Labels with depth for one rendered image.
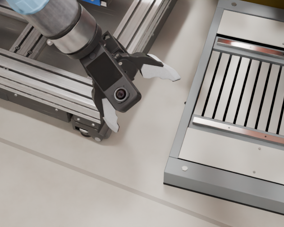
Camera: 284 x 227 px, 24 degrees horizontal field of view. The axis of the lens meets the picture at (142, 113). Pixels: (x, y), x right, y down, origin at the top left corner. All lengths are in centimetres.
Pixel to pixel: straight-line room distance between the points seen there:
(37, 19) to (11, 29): 128
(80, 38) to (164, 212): 113
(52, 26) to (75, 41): 5
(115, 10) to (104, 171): 56
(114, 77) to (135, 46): 112
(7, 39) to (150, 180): 67
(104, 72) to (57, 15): 12
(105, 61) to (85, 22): 7
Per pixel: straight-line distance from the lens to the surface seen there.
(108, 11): 229
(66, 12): 100
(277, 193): 205
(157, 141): 220
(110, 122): 115
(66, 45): 103
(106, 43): 112
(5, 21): 230
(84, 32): 102
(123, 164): 216
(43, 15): 99
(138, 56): 110
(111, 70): 104
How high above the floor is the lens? 185
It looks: 55 degrees down
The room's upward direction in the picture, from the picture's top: straight up
